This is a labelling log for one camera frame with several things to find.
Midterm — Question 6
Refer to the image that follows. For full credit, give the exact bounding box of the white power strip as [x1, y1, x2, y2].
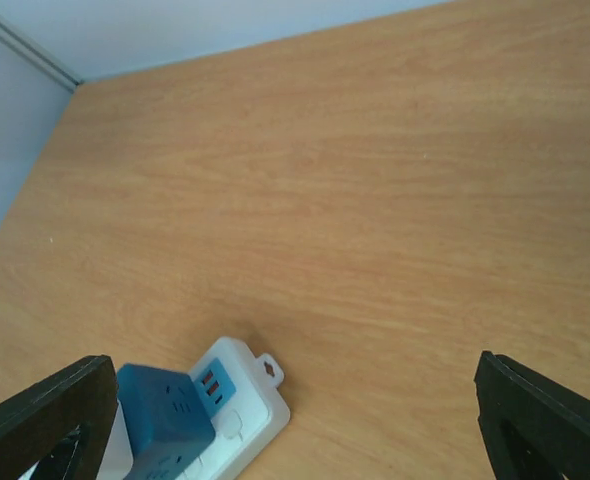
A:
[97, 337, 290, 479]

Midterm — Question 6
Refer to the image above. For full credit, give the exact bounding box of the dark blue cube adapter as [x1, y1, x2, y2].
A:
[117, 364, 215, 479]

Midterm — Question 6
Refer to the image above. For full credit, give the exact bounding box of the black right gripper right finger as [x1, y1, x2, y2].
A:
[474, 351, 590, 479]

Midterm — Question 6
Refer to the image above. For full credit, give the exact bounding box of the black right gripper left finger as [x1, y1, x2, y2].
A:
[0, 355, 118, 479]

